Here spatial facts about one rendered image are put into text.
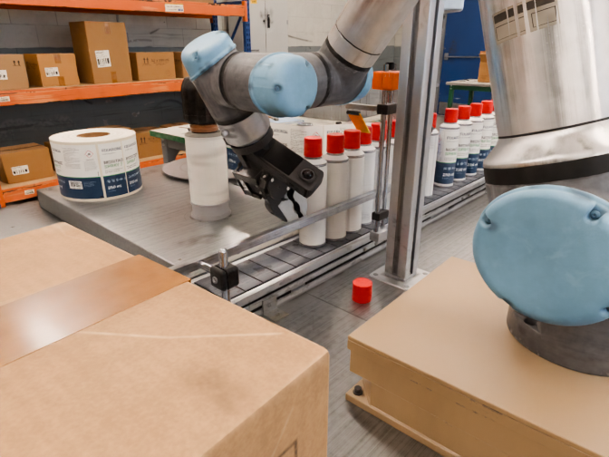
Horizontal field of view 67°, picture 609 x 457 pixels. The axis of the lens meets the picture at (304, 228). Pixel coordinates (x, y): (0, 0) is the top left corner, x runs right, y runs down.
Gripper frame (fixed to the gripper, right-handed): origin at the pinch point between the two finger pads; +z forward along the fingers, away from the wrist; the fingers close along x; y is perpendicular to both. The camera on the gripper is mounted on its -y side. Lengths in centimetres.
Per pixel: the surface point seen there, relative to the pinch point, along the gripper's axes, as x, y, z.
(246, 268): 13.2, 2.0, -1.3
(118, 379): 35, -38, -42
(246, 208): -4.7, 25.8, 9.0
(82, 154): 9, 58, -12
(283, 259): 7.3, -0.2, 2.1
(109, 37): -143, 362, 41
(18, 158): -19, 363, 75
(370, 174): -19.0, -1.5, 4.3
